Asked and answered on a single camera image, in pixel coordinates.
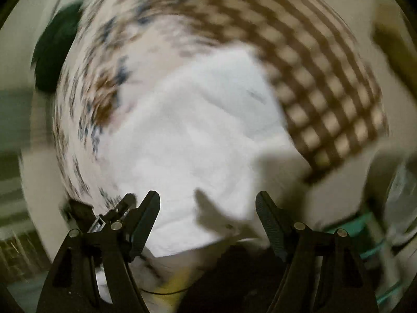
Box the teal rack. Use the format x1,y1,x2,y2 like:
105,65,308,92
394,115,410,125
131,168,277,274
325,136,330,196
322,209,408,307

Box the dark green duvet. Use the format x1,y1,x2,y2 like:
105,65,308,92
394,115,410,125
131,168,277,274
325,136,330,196
33,2,85,93

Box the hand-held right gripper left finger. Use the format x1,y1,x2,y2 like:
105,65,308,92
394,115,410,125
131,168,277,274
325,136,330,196
36,190,162,313

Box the white pants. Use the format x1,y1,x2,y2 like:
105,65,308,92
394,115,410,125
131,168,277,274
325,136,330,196
94,47,300,304

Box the brown checkered bed sheet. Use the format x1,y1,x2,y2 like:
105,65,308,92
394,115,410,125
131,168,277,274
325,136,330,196
130,0,390,183

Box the person's legs in dark trousers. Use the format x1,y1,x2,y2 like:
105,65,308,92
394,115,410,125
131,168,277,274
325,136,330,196
177,244,294,313

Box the floral blanket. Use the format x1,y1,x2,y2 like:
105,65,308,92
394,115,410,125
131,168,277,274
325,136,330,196
52,0,271,216

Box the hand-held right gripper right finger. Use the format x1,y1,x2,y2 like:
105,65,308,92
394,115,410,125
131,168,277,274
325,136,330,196
255,191,380,313

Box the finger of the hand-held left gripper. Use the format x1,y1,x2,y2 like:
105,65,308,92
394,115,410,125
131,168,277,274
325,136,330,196
112,193,137,224
60,199,98,233

